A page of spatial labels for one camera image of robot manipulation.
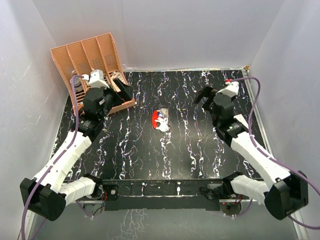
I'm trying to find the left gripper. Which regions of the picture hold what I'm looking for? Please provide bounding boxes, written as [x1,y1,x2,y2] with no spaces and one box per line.
[98,78,134,121]

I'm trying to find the key with blue tag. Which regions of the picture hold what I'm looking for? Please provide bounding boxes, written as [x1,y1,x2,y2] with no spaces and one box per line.
[157,112,164,119]

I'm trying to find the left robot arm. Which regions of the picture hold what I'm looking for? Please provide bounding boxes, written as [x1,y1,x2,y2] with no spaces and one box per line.
[20,78,133,222]

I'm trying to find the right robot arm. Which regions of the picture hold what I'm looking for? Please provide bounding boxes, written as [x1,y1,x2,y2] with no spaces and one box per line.
[193,85,309,220]

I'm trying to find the white labelled packet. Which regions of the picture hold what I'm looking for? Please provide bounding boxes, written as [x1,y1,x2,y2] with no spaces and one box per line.
[110,71,126,84]

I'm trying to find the small white box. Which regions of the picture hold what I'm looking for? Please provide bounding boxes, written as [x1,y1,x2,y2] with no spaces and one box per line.
[234,114,249,128]

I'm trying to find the pink desk organizer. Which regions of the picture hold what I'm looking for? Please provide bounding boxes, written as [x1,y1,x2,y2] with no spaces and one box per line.
[50,33,128,112]

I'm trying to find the grey round jar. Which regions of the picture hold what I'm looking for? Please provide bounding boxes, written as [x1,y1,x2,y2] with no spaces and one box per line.
[70,77,83,93]

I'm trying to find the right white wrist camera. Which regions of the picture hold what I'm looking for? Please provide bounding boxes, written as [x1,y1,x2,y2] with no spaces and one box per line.
[217,79,239,98]

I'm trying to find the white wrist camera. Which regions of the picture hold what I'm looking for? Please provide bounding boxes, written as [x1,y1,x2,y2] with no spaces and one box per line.
[82,69,110,89]
[217,79,239,98]

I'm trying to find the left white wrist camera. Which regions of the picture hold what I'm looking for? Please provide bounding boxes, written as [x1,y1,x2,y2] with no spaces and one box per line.
[82,69,110,89]

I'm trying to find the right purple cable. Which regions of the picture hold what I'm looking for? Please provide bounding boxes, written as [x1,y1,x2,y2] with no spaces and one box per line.
[224,76,320,230]

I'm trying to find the purple cable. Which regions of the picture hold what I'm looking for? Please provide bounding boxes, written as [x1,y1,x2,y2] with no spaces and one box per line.
[21,74,101,240]
[224,76,320,230]

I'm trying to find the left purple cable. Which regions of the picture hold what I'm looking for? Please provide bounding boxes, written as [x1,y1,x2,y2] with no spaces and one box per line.
[21,74,101,240]

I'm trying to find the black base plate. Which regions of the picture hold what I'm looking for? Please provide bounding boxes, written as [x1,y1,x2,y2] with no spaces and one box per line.
[74,179,253,211]

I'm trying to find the aluminium frame rail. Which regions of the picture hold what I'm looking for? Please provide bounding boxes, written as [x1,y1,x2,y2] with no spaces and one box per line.
[18,180,309,240]

